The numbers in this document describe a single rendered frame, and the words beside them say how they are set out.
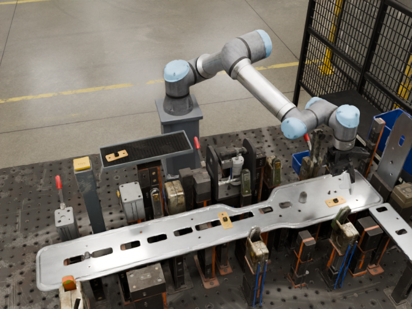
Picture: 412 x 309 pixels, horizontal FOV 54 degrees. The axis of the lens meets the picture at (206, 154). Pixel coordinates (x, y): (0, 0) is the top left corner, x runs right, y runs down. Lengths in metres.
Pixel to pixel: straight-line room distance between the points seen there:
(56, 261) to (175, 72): 0.94
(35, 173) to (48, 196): 0.21
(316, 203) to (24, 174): 1.56
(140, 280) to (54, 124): 2.77
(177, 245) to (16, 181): 1.16
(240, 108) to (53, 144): 1.75
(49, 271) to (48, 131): 2.50
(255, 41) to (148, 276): 0.95
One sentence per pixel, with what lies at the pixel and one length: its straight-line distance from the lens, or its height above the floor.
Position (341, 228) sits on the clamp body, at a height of 1.04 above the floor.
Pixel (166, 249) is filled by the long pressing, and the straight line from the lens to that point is 1.55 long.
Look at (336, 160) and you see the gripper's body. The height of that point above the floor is 1.26.
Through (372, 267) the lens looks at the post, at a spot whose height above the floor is 0.71.
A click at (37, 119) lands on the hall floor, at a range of 4.16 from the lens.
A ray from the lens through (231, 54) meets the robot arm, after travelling 1.55.
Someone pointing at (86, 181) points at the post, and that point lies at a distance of 1.72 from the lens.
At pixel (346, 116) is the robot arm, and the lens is 1.42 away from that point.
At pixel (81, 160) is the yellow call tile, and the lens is 1.70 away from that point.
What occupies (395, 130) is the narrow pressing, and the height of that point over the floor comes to 1.25.
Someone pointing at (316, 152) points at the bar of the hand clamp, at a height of 1.11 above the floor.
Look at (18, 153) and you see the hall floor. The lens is 3.80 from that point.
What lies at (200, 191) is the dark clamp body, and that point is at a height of 1.03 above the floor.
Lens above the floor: 2.24
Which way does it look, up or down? 41 degrees down
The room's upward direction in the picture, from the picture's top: straight up
